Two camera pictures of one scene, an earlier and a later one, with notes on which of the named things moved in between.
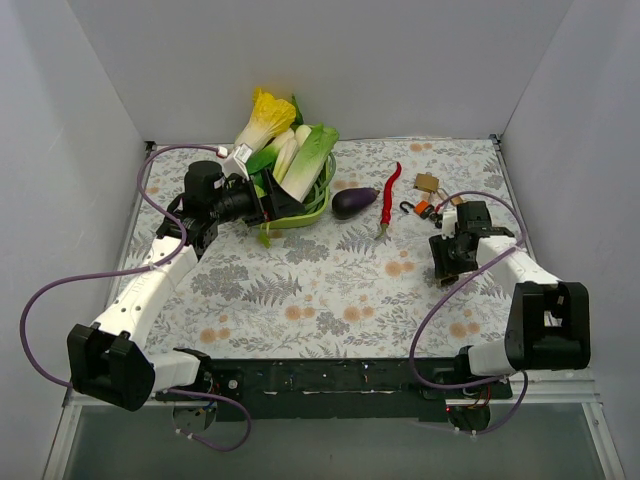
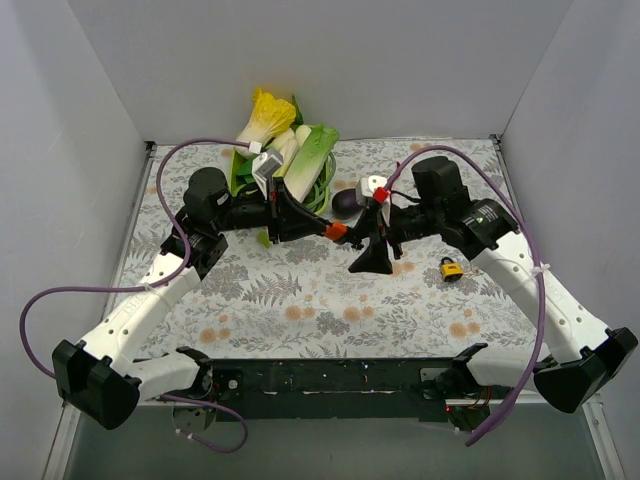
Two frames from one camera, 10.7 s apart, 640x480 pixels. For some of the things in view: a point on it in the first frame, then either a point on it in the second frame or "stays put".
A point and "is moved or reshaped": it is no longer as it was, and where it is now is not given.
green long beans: x=315 y=198 stays put
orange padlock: x=422 y=208 is moved or reshaped
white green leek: x=287 y=148 stays put
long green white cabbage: x=309 y=162 stays put
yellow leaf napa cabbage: x=271 y=116 stays put
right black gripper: x=445 y=262 → x=378 y=232
